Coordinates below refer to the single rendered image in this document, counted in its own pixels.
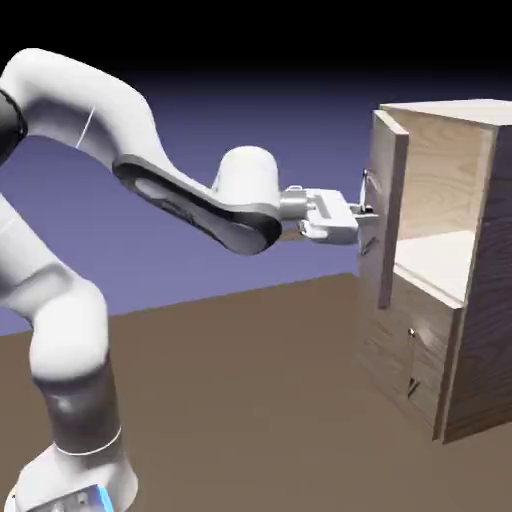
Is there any light wood cabinet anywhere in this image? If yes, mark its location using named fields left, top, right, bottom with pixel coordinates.
left=353, top=98, right=512, bottom=444

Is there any short light wood cabinet door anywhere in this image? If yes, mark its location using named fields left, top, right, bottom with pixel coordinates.
left=354, top=255, right=457, bottom=431

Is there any tall light wood cabinet door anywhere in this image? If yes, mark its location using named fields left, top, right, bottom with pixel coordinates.
left=356, top=109, right=410, bottom=310

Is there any long silver door handle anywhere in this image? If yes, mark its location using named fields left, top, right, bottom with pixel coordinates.
left=358, top=168, right=380, bottom=257

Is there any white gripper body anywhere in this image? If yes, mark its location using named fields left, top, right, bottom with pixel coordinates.
left=300, top=188, right=360, bottom=246

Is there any short silver door handle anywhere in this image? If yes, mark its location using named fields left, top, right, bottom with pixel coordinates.
left=405, top=326, right=422, bottom=398

